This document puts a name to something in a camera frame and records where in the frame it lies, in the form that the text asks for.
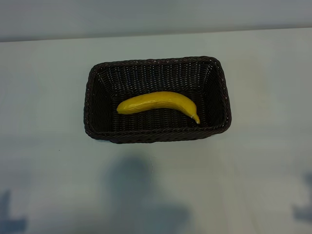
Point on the yellow banana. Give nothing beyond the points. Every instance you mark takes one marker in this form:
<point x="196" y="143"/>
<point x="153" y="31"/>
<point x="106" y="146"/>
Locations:
<point x="158" y="101"/>

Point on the dark brown woven basket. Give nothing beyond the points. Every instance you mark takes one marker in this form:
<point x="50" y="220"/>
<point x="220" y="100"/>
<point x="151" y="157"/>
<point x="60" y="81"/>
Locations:
<point x="158" y="131"/>

